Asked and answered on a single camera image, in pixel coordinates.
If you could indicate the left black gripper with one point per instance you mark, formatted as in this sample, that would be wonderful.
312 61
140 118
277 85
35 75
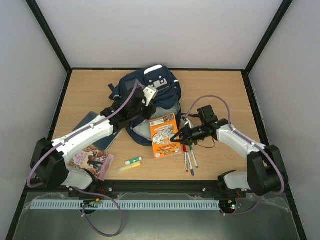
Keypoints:
149 115

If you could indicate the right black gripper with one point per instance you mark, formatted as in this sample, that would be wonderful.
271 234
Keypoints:
188 135

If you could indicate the orange treehouse book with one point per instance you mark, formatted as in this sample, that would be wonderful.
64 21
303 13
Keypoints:
161 130

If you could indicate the navy blue student backpack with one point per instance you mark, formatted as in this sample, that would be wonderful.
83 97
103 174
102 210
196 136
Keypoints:
165 101

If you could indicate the dark blue book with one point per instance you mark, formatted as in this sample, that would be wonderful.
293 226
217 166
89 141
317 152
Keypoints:
102 136

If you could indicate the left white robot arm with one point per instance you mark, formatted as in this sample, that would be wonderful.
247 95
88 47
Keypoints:
50 158

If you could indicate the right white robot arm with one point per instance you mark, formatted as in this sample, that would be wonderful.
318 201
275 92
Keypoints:
265 169

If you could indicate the red marker pen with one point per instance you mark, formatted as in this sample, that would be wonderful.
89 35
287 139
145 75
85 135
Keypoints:
185 158

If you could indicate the green marker pen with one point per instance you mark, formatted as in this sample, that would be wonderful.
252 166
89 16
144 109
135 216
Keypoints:
194 156

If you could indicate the purple marker pen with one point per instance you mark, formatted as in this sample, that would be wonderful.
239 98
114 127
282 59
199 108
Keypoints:
190 163

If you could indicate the green glue stick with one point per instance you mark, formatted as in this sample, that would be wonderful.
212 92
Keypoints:
134 160

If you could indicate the yellow highlighter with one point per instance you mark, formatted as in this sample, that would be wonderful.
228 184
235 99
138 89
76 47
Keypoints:
128 167

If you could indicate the pink illustrated book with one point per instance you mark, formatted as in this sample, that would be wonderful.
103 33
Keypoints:
96 161

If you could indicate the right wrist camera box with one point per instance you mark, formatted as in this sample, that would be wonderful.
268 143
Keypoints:
186 122

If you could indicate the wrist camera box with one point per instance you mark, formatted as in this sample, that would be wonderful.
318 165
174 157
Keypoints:
150 93
186 122

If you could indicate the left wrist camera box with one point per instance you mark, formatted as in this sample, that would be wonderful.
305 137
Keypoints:
150 93

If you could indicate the light blue cable duct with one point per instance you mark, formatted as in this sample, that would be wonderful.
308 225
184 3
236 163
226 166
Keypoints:
197 205

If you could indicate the black aluminium frame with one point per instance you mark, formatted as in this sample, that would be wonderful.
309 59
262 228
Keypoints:
165 186

